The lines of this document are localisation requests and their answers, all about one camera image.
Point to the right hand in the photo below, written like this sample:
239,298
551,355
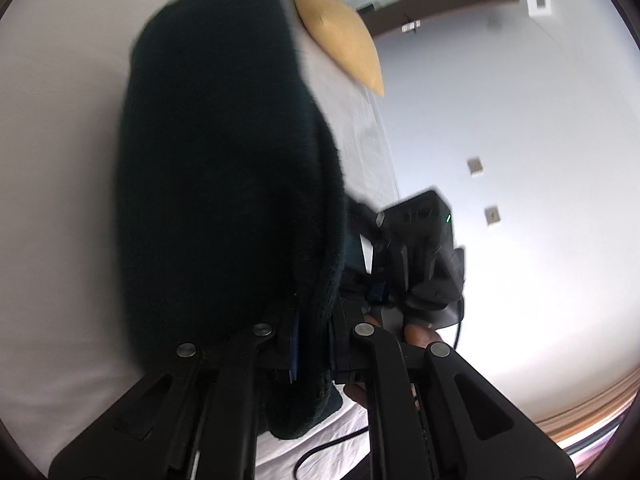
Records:
382,362

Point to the beige wall switch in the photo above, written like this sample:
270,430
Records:
475,166

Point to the beige wall socket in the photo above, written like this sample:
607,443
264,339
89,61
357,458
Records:
492,215

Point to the white bed sheet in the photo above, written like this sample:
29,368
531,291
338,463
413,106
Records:
65,357

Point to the brown curtain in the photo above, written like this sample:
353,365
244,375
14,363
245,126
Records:
575,424

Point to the dark green knit sweater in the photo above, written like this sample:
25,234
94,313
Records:
229,196

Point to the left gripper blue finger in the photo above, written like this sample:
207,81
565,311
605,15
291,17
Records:
293,350

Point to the yellow pillow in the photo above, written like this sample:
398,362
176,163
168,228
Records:
344,38

